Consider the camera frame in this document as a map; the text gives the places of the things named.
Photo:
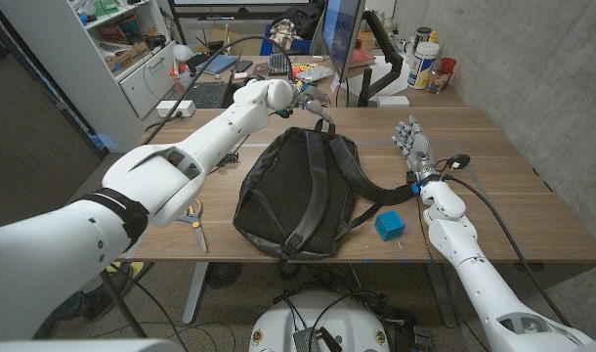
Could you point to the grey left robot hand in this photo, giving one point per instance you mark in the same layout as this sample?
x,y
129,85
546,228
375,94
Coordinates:
x,y
312,98

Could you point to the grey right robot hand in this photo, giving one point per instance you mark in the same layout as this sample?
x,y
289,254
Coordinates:
x,y
419,151

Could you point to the black backpack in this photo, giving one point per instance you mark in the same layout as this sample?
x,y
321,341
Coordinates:
x,y
288,195

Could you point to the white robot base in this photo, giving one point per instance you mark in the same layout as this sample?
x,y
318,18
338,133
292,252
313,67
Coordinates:
x,y
322,318

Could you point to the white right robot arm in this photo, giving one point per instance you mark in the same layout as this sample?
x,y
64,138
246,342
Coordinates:
x,y
479,278

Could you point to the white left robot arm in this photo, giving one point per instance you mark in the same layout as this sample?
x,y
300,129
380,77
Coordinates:
x,y
146,176

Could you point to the small black keyboard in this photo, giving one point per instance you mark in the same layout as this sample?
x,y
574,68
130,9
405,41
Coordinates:
x,y
277,63

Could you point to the blue storage bin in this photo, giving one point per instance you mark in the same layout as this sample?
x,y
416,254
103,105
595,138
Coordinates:
x,y
300,46

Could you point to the computer monitor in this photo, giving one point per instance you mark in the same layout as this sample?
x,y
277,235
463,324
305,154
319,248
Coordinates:
x,y
342,34

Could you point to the blue plastic cube box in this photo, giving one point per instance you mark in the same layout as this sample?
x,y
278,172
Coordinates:
x,y
390,226

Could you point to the black jacket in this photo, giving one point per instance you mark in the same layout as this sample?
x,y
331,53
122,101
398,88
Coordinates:
x,y
303,17

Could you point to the white wipes canister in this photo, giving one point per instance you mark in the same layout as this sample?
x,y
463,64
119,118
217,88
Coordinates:
x,y
421,66

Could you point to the wooden work table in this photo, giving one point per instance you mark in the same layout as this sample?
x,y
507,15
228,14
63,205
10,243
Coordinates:
x,y
498,195

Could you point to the blue notebook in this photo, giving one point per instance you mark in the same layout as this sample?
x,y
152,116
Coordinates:
x,y
222,62

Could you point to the yellow bottle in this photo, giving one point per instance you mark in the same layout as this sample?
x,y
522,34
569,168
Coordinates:
x,y
433,37

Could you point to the dark bottle with black lid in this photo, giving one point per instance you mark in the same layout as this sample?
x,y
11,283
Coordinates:
x,y
421,34

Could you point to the white round lamp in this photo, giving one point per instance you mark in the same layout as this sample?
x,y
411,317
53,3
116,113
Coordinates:
x,y
182,53

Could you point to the white power strip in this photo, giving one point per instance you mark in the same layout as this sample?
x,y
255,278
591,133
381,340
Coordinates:
x,y
171,108

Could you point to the black floor fan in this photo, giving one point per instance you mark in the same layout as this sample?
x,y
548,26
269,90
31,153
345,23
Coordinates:
x,y
222,275

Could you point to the white shelf cabinet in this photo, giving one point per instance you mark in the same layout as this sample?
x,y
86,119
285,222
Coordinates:
x,y
83,73

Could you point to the yellow foot pedal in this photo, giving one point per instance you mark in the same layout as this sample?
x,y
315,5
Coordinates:
x,y
134,267

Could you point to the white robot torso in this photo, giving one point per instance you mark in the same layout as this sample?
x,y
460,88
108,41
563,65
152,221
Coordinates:
x,y
83,346

